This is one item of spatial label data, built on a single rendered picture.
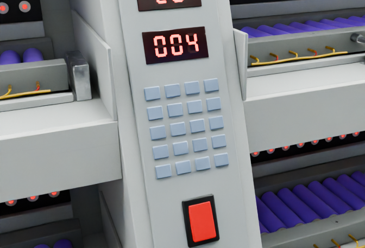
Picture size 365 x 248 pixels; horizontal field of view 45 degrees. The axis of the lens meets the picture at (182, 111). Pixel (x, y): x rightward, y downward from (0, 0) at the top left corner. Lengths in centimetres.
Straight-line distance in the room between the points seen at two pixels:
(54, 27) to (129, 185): 25
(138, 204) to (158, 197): 1
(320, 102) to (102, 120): 17
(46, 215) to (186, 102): 22
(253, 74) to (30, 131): 19
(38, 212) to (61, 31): 19
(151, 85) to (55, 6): 23
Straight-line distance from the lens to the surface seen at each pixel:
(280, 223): 47
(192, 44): 31
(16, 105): 34
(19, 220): 48
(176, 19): 31
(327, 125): 38
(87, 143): 30
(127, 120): 30
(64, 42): 50
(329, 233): 47
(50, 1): 51
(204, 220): 32
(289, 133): 36
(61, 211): 48
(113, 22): 31
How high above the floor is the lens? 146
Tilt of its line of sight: 3 degrees down
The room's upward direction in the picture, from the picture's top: 8 degrees counter-clockwise
